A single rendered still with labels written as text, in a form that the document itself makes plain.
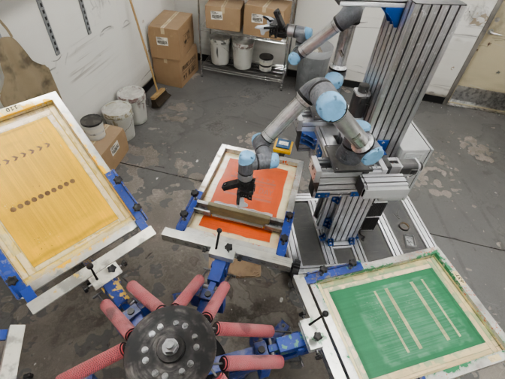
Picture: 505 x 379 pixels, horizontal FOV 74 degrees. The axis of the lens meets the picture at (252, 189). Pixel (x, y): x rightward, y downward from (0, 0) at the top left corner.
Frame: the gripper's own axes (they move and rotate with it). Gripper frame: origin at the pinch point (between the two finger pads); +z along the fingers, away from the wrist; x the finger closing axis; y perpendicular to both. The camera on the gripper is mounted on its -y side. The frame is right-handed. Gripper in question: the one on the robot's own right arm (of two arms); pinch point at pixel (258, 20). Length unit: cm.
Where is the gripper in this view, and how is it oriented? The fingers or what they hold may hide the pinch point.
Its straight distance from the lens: 240.6
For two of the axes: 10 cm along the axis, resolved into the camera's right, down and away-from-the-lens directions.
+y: -0.2, 5.9, 8.0
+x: 3.4, -7.5, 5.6
